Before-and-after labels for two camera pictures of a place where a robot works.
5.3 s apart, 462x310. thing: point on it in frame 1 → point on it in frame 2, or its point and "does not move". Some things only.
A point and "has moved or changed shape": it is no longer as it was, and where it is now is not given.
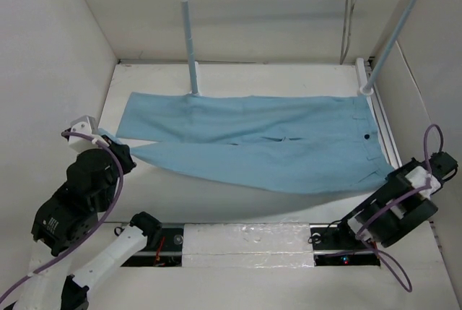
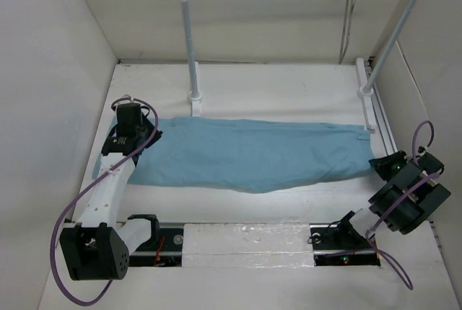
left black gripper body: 128,164 → 146,129
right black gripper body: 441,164 → 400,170
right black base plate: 332,247 does not move
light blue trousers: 247,144 has moved or changed shape
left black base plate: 167,253 does not move
